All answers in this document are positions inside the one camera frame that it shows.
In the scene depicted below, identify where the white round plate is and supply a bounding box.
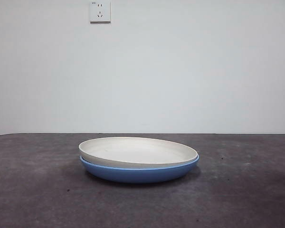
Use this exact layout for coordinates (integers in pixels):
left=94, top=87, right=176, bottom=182
left=78, top=136, right=199, bottom=165

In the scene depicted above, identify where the blue round plate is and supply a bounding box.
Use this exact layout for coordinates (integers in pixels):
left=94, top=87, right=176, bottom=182
left=79, top=153, right=201, bottom=184

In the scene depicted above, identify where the white wall socket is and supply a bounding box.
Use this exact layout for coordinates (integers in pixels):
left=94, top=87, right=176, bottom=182
left=90, top=0, right=112, bottom=24

